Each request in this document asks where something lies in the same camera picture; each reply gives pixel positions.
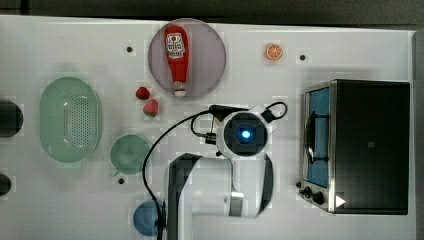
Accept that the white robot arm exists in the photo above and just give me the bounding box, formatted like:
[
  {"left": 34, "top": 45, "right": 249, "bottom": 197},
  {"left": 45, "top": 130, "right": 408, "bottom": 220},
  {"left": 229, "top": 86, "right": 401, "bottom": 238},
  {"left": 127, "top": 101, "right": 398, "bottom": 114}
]
[{"left": 165, "top": 110, "right": 274, "bottom": 240}]

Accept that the green mug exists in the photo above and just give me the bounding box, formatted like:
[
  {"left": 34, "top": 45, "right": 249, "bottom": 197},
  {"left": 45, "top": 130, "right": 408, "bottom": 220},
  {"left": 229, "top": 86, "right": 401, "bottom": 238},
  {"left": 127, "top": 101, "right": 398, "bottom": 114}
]
[{"left": 109, "top": 135, "right": 152, "bottom": 177}]

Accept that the pink plush strawberry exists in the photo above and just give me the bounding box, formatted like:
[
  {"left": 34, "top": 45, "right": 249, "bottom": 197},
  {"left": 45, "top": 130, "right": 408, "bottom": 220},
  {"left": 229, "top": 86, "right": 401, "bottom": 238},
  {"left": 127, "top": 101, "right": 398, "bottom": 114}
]
[{"left": 143, "top": 99, "right": 159, "bottom": 117}]

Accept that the grey round plate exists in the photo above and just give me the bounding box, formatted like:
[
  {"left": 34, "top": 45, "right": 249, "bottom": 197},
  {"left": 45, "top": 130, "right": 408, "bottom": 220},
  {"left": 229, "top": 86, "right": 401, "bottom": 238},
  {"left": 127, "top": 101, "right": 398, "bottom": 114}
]
[{"left": 148, "top": 19, "right": 226, "bottom": 99}]

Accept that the dark red plush strawberry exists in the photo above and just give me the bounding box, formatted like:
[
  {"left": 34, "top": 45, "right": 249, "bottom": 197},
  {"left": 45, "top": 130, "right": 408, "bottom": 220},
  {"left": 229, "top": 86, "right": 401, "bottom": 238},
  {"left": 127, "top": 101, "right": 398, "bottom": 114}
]
[{"left": 135, "top": 87, "right": 150, "bottom": 100}]

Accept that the red plush ketchup bottle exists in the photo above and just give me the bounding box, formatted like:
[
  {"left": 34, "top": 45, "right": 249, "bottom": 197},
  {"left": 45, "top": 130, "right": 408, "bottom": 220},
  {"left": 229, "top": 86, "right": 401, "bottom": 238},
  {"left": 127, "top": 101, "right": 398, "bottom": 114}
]
[{"left": 164, "top": 25, "right": 190, "bottom": 97}]

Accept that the plush orange slice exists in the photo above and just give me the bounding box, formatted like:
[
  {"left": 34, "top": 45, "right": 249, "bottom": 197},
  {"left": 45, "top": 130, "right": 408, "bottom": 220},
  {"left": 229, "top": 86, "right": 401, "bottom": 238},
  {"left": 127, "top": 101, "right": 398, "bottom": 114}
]
[{"left": 265, "top": 44, "right": 283, "bottom": 61}]

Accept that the blue cup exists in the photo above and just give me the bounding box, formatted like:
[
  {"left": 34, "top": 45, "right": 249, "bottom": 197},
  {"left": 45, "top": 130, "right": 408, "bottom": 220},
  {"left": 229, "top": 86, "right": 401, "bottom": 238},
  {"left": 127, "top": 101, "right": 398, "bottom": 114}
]
[{"left": 133, "top": 200, "right": 165, "bottom": 239}]

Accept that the green plastic colander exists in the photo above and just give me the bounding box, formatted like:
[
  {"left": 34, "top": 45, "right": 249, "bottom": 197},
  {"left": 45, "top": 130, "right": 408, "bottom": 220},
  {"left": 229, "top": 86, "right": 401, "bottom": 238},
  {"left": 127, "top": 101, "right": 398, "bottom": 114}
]
[{"left": 40, "top": 77, "right": 100, "bottom": 163}]

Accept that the small black cup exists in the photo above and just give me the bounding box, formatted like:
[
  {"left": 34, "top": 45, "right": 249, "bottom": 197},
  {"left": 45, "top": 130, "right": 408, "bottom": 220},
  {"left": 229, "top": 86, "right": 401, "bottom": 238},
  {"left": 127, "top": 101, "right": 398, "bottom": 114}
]
[{"left": 0, "top": 174, "right": 12, "bottom": 196}]

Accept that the black cable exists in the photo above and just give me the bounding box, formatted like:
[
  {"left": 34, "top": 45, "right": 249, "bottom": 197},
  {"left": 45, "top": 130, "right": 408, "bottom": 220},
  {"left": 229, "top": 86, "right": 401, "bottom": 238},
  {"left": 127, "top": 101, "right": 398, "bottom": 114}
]
[{"left": 142, "top": 101, "right": 288, "bottom": 240}]

